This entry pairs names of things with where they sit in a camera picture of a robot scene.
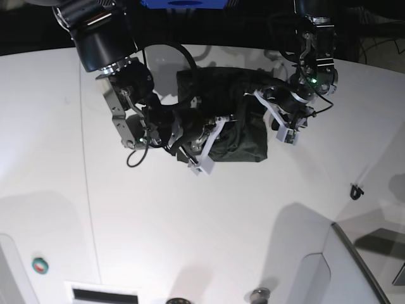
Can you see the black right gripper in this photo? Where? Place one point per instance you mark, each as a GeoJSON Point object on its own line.
{"type": "Point", "coordinates": [173, 127]}

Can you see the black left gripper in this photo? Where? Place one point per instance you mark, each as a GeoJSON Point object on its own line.
{"type": "Point", "coordinates": [290, 105]}

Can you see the dark green t-shirt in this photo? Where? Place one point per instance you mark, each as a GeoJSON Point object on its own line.
{"type": "Point", "coordinates": [228, 91]}

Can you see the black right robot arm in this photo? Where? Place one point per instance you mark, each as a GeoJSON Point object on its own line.
{"type": "Point", "coordinates": [102, 38]}

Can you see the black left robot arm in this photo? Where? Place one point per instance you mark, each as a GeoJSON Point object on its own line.
{"type": "Point", "coordinates": [312, 57]}

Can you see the small black clip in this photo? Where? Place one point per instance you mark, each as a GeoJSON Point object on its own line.
{"type": "Point", "coordinates": [356, 192]}

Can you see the round metal knob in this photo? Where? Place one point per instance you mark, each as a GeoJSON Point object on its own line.
{"type": "Point", "coordinates": [259, 296]}

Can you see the green red tape roll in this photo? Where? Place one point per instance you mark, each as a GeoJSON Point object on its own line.
{"type": "Point", "coordinates": [40, 266]}

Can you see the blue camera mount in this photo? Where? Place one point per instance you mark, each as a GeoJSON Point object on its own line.
{"type": "Point", "coordinates": [184, 4]}

